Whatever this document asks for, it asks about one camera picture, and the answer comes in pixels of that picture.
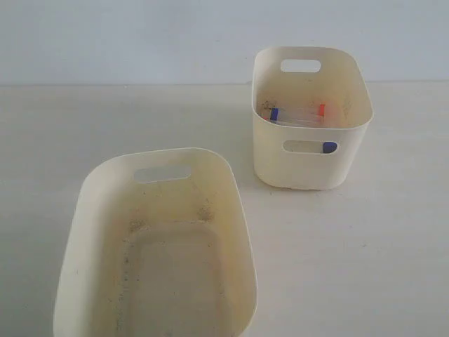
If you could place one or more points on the blue-capped clear tube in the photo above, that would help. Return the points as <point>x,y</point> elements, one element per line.
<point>314,147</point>
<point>284,115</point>

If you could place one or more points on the small cream plastic bin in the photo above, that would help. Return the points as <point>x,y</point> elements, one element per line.
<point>292,77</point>

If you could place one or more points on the large cream plastic bin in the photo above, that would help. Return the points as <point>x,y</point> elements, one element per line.
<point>158,246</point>

